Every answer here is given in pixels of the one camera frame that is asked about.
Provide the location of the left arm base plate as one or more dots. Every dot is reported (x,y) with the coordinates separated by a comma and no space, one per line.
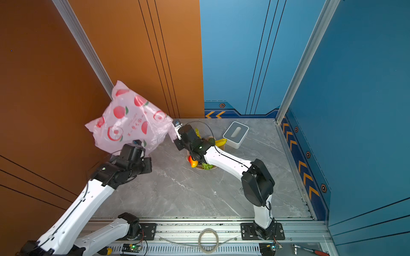
(147,231)

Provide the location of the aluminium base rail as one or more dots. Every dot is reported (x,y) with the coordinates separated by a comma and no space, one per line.
(226,236)

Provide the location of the red handled screwdriver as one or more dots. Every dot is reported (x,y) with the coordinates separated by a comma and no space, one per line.
(296,248)

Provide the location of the white grey tissue box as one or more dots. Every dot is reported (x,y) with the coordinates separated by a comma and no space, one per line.
(236,134)

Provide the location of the right green circuit board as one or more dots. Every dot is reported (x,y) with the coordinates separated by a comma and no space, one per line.
(269,249)

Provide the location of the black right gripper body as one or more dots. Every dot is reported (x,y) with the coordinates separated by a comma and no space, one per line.
(180,143)

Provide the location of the yellow banana bunch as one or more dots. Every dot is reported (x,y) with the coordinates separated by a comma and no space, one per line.
(219,143)

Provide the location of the coiled clear tube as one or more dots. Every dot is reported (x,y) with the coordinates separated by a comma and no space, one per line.
(208,241)

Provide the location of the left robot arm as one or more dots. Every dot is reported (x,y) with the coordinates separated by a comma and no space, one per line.
(63,239)

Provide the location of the green circuit board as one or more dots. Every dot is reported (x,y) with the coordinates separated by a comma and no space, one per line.
(132,248)
(269,249)

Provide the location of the aluminium corner post left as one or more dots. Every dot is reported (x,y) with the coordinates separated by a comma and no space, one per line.
(72,22)

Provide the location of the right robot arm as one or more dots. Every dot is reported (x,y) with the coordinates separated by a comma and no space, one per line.
(256,181)

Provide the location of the aluminium corner post right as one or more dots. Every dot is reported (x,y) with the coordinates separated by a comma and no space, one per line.
(312,45)

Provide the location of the red yellow mango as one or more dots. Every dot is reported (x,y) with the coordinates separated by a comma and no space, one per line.
(193,162)

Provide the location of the left green circuit board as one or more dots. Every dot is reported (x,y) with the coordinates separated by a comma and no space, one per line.
(132,248)

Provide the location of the aluminium corner post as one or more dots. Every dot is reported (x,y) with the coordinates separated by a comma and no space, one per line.
(312,45)
(72,22)

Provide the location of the pink printed plastic bag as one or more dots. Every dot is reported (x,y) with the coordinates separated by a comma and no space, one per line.
(130,117)

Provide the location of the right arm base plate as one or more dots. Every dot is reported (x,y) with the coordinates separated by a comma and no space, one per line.
(252,231)

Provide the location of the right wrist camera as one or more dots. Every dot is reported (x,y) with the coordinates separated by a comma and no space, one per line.
(177,125)

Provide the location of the wooden fruit plate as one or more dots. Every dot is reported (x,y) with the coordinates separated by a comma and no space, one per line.
(199,165)

